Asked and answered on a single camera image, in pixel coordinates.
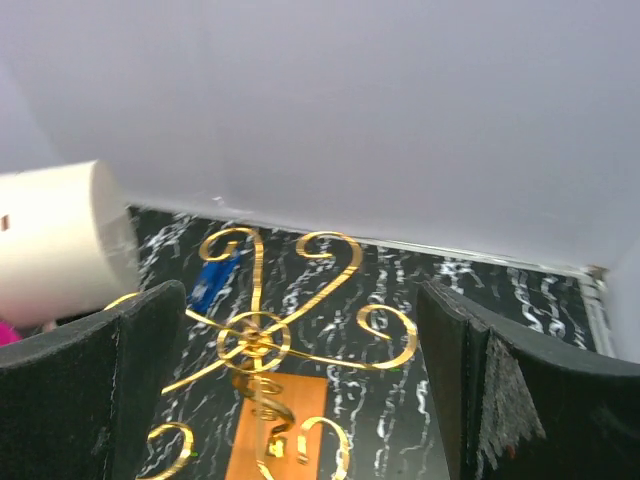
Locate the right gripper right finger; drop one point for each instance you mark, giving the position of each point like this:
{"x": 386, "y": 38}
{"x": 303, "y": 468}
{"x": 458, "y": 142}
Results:
{"x": 513, "y": 403}

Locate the wooden rack base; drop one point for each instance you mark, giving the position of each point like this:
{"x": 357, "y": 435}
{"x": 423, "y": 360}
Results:
{"x": 270, "y": 441}

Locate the white cylindrical box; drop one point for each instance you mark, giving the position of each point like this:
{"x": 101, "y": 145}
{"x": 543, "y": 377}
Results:
{"x": 68, "y": 245}

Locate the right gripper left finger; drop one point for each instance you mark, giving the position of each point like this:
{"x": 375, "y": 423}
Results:
{"x": 78, "y": 402}

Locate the blue stapler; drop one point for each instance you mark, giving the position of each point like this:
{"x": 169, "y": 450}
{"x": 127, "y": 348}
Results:
{"x": 211, "y": 280}

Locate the pink wine glass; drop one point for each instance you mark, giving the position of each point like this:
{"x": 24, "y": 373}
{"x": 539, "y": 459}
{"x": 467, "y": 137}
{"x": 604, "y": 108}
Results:
{"x": 8, "y": 335}

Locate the gold wire glass rack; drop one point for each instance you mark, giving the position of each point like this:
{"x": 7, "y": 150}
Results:
{"x": 258, "y": 341}

